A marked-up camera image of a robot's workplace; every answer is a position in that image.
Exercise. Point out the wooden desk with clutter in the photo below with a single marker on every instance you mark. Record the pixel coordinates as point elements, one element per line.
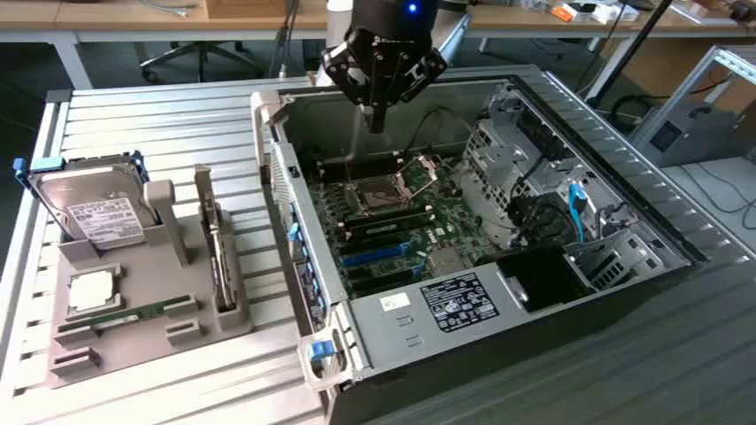
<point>520,22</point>

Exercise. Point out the green RAM stick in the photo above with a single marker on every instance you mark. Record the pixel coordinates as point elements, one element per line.
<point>136,312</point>

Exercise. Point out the grey chipset heatsink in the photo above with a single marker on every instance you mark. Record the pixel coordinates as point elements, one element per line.
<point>448,260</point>

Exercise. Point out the green graphics card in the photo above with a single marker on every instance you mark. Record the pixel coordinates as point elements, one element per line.
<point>218,248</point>

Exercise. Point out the silver CPU chip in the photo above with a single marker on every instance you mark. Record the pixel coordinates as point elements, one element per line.
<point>90,290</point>

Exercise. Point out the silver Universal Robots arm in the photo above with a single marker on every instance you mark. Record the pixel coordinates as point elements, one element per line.
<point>337,22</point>

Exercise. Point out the orange small box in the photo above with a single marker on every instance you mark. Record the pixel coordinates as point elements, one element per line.
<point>564,14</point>

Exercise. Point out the black RAM stick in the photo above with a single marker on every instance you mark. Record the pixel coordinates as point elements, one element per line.
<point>384,221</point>

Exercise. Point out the grey computer tower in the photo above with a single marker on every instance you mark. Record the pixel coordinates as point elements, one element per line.
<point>696,137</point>

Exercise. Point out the black stand pole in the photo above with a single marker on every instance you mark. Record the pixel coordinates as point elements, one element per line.
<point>628,48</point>

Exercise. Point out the grey power supply unit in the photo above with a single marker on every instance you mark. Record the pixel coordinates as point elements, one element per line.
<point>413,319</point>

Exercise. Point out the aluminium profile frame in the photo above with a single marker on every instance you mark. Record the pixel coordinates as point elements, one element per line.
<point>720,55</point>

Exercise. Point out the open black PC case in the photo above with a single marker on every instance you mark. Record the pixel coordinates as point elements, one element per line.
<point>460,93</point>

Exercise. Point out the silver disk bay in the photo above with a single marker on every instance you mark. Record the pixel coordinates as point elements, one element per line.
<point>613,261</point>

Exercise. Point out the blue case latch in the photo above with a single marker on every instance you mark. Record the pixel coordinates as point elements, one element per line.
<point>321,349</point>

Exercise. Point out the black office chair base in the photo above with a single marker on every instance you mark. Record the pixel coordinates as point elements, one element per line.
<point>204,55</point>

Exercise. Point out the hard disk in blue carrier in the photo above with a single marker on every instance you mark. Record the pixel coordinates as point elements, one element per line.
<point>100,208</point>

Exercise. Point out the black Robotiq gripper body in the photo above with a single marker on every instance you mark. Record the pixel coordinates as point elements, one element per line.
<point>389,22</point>

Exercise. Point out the CPU socket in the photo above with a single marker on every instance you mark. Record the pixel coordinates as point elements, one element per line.
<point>377,195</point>

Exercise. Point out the silver drive cage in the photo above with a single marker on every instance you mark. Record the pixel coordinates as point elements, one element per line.
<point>496,155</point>

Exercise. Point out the blue expansion slot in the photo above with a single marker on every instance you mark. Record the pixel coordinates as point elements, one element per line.
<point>377,253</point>

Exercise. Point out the grey plastic parts rack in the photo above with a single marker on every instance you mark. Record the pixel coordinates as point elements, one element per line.
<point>141,283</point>

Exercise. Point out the metal socket cover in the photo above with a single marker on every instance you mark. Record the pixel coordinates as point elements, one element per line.
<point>420,170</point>

